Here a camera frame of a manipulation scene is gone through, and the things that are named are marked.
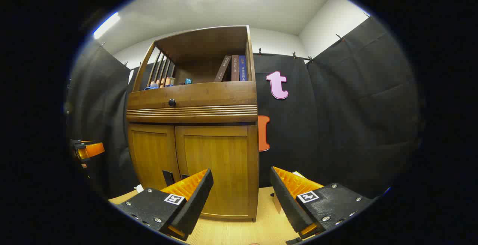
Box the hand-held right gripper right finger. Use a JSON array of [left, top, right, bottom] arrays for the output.
[[270, 167, 374, 242]]

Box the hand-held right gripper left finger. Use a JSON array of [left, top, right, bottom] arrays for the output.
[[114, 168, 214, 242]]

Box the wooden cabinet door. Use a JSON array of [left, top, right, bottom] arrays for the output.
[[175, 125, 259, 219], [128, 124, 181, 191]]

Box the wooden double-door shoe cabinet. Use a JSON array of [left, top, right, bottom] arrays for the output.
[[126, 25, 259, 222]]

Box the wooden cabinet drawer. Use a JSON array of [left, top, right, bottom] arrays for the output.
[[127, 81, 257, 111]]

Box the black backdrop cloth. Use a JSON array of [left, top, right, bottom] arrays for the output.
[[65, 15, 424, 201]]

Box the leaning brown book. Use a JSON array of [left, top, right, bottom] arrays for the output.
[[214, 55, 232, 82]]

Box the dark brown book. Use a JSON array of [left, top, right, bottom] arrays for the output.
[[231, 55, 240, 82]]

